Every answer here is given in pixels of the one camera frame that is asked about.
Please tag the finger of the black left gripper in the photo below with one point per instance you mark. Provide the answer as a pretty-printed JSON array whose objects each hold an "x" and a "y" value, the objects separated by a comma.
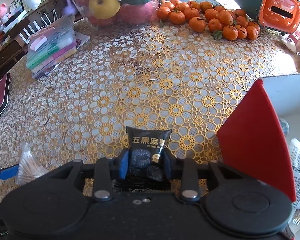
[{"x": 9, "y": 172}]

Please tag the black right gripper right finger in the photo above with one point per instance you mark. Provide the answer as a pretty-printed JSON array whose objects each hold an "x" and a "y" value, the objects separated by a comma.
[{"x": 231, "y": 200}]

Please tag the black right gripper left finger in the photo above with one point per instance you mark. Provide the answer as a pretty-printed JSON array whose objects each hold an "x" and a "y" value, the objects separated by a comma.
[{"x": 54, "y": 203}]

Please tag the cotton swab bag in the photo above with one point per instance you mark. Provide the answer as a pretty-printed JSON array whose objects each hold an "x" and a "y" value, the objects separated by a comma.
[{"x": 29, "y": 169}]

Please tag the black sesame snack bag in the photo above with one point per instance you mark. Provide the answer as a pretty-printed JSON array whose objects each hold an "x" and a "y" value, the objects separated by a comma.
[{"x": 145, "y": 170}]

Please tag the red cardboard box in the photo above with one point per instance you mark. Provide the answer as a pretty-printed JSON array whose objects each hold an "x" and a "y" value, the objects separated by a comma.
[{"x": 252, "y": 140}]

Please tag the wooden drawer cabinet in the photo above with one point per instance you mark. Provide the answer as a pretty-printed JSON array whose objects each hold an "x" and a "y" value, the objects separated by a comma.
[{"x": 15, "y": 44}]

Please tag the stack of colourful boxes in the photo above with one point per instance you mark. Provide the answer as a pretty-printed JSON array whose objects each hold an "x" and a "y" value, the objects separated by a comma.
[{"x": 50, "y": 46}]

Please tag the pink teddy bear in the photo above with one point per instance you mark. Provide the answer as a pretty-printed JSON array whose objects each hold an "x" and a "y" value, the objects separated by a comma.
[{"x": 4, "y": 15}]

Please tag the white plush toy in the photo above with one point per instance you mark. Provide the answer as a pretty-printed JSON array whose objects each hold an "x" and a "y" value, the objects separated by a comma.
[{"x": 291, "y": 41}]

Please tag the pile of mandarins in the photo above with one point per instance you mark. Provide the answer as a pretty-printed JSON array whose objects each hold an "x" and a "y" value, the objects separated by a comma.
[{"x": 221, "y": 23}]

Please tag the yellow apple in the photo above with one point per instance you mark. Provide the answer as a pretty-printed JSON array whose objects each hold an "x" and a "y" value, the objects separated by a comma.
[{"x": 104, "y": 9}]

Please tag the clear bag of fruit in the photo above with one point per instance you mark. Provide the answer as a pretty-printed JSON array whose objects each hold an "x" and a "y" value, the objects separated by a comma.
[{"x": 132, "y": 12}]

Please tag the orange green tissue box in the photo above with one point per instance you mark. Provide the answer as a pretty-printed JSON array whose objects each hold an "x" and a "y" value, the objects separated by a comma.
[{"x": 279, "y": 15}]

